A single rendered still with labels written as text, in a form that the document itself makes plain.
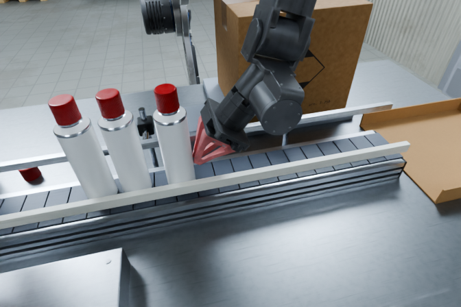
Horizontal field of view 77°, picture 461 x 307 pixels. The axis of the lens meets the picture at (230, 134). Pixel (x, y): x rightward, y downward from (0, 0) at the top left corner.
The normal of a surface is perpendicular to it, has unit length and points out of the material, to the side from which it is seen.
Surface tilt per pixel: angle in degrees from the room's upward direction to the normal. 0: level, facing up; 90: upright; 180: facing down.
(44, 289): 0
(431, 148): 0
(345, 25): 90
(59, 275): 0
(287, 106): 90
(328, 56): 90
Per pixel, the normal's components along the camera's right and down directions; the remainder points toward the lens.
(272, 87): -0.92, -0.09
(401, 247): -0.02, -0.78
